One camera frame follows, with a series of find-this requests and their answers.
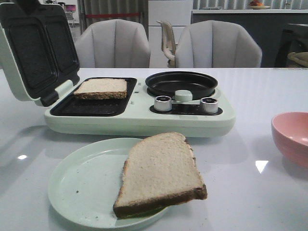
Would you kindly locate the bread slice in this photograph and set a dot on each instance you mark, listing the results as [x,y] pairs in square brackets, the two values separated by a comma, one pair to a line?
[102,88]
[160,171]

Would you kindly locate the mint green sandwich maker lid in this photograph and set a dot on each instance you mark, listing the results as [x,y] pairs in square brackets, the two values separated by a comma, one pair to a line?
[37,52]

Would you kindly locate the pink bowl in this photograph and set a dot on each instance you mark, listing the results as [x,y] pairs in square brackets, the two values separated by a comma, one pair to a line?
[290,135]

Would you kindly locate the mint green breakfast maker base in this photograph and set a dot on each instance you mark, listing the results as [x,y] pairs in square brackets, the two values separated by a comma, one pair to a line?
[135,115]

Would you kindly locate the left silver control knob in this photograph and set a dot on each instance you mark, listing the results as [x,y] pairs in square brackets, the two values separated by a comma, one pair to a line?
[163,103]

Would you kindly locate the silver control knob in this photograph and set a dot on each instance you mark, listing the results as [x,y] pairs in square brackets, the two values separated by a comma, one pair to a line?
[208,105]
[163,103]

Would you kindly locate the right silver control knob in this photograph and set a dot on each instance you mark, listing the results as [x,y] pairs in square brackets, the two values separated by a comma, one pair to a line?
[208,105]

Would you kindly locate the black round frying pan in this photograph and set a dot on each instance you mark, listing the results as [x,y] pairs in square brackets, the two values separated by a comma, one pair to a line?
[166,83]

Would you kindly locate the beige office chair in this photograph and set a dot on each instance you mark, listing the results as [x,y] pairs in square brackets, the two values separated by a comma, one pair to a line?
[168,44]

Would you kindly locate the left grey upholstered chair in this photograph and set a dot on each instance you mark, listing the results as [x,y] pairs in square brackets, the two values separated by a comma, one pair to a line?
[113,43]

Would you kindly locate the grey upholstered chair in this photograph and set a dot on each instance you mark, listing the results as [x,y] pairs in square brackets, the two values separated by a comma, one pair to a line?
[217,44]
[113,43]

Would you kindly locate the right grey upholstered chair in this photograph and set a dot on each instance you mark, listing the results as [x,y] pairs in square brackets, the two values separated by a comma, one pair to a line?
[217,44]

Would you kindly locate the mint green round plate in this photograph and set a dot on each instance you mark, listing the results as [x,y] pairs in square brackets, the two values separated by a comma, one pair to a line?
[84,186]

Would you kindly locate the white refrigerator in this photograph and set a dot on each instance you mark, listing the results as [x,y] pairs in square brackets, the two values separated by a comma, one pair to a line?
[178,13]

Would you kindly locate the red barrier belt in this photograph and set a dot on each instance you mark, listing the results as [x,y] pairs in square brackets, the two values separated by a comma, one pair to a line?
[116,15]

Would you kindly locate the fruit plate on counter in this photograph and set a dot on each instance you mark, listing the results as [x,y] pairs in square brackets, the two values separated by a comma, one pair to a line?
[257,5]

